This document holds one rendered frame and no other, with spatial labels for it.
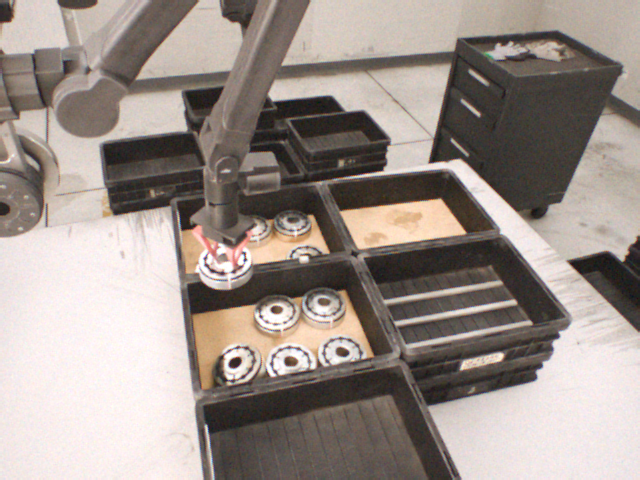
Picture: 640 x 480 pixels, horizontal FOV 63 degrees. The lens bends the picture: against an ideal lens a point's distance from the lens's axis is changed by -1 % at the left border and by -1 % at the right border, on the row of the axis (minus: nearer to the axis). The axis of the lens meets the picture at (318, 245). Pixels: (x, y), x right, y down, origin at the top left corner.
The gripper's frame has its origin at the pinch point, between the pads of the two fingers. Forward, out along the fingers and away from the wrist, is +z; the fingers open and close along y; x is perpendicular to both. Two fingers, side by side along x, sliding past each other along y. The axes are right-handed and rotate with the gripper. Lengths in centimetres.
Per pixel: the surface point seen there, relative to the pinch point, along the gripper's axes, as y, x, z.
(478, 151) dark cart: -15, -174, 55
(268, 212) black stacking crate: 14.4, -37.5, 19.5
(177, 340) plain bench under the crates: 15.4, 0.8, 35.6
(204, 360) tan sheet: -0.6, 9.0, 22.5
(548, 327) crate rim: -60, -30, 11
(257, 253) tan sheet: 9.0, -24.5, 22.2
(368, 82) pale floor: 102, -312, 103
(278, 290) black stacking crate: -4.2, -13.7, 18.8
